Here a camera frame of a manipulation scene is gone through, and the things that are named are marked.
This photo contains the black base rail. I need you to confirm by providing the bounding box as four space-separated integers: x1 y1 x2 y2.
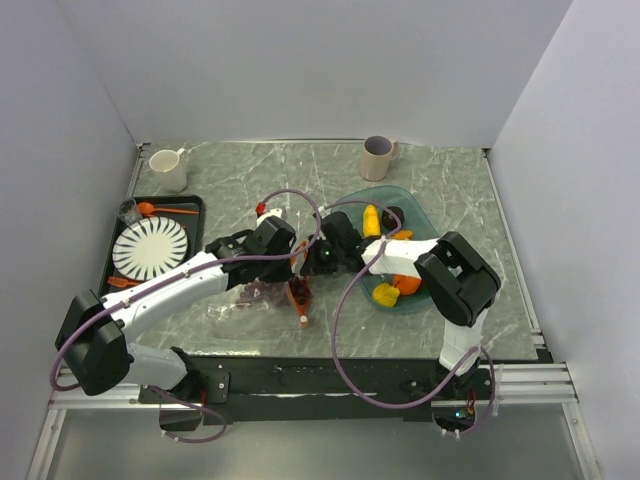
137 347 501 424

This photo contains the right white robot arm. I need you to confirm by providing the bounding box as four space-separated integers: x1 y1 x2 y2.
301 211 501 398

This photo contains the yellow lemon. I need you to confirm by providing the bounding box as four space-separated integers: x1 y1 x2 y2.
371 283 400 308

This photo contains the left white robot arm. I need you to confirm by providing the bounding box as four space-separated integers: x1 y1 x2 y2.
56 216 296 402

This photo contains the striped white plate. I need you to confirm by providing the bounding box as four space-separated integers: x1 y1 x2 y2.
112 217 189 282

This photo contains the dark purple plum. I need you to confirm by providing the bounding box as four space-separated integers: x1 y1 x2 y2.
381 206 405 230

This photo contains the teal plastic tray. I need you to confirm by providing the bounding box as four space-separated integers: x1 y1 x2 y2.
331 185 439 314

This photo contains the orange plastic fork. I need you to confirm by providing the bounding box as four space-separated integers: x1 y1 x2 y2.
107 276 140 288

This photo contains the white cup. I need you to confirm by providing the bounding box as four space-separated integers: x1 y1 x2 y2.
149 148 187 193

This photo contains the clear zip top bag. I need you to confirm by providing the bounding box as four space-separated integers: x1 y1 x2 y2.
207 255 313 355

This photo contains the yellow squash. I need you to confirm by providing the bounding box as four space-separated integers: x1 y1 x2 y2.
362 204 381 238

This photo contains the orange ginger root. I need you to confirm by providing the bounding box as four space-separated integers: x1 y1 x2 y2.
389 229 413 240

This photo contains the orange plastic spoon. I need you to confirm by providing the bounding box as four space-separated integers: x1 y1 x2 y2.
137 202 198 216

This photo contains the clear plastic glass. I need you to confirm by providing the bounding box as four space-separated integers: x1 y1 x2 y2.
118 198 142 226

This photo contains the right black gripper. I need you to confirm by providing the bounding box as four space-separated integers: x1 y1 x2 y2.
301 234 345 276

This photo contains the beige mug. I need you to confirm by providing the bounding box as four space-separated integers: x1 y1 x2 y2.
360 135 399 182

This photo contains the purple grape bunch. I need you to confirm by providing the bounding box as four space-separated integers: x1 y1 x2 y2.
236 276 312 307

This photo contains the orange tangerine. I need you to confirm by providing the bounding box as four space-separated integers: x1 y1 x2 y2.
391 275 422 296

